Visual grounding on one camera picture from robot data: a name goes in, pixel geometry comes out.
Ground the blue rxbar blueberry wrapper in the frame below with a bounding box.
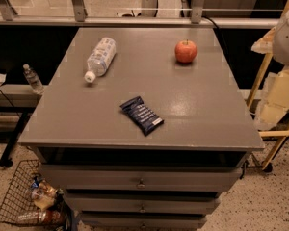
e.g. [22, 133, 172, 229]
[120, 96, 164, 136]

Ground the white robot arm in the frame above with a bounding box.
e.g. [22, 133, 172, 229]
[273, 10, 289, 65]

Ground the red apple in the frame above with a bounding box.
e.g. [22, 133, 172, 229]
[174, 39, 197, 64]

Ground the grey drawer cabinet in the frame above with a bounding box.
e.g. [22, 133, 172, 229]
[20, 28, 263, 230]

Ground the clear plastic water bottle lying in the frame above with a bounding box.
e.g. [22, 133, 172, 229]
[84, 37, 117, 83]

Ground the small upright water bottle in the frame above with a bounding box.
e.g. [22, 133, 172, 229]
[23, 64, 44, 95]

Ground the snack bag in basket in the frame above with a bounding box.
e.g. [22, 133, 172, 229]
[31, 180, 58, 211]

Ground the grey side shelf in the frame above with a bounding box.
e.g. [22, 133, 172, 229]
[0, 84, 42, 108]

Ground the bottle lying in basket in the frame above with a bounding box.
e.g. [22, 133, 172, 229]
[16, 210, 65, 225]

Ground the metal railing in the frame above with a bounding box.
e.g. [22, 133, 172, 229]
[0, 0, 277, 29]

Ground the black wire basket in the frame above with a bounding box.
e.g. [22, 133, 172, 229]
[0, 160, 70, 231]

